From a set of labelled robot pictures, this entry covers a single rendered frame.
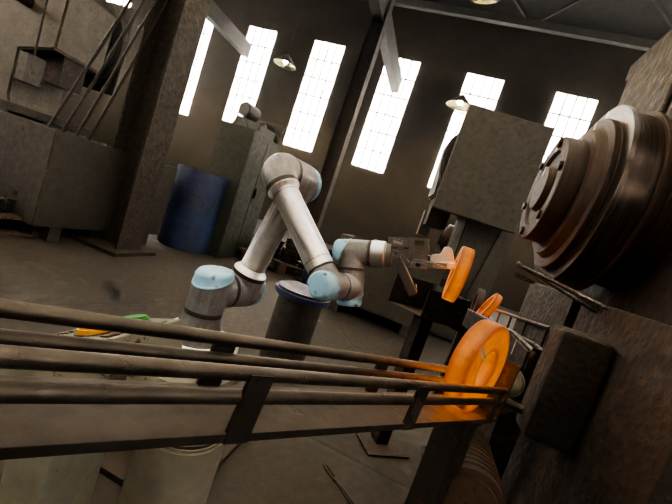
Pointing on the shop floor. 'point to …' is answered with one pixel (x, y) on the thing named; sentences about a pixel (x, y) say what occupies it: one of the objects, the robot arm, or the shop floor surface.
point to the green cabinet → (238, 185)
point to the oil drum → (192, 210)
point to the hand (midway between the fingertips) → (459, 267)
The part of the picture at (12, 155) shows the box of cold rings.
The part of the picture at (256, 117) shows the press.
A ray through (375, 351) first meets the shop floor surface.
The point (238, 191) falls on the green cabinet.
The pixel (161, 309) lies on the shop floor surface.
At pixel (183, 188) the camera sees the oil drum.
